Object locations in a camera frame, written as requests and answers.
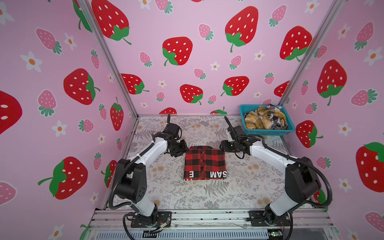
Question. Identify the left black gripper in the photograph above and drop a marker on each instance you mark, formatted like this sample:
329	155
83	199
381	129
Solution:
183	148

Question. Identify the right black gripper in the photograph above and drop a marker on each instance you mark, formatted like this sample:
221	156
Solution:
223	146

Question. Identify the red black plaid shirt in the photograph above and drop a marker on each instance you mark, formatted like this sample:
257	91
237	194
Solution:
205	163

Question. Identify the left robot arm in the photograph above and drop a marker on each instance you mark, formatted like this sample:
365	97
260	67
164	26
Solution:
129	187

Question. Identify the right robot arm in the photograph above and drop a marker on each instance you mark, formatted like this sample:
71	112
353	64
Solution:
302	179

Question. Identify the teal plastic basket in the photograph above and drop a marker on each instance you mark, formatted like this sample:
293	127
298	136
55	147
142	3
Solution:
245	109

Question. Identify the yellow plaid shirt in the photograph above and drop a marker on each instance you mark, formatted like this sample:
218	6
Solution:
266	118

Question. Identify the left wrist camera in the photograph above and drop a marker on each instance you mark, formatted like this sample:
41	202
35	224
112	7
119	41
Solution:
173	130

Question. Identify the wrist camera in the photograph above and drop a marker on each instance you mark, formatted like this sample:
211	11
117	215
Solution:
173	130
237	133

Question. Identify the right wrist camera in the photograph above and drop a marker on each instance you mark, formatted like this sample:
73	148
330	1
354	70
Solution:
237	133

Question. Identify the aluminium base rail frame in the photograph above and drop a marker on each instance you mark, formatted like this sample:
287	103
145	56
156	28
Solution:
228	224

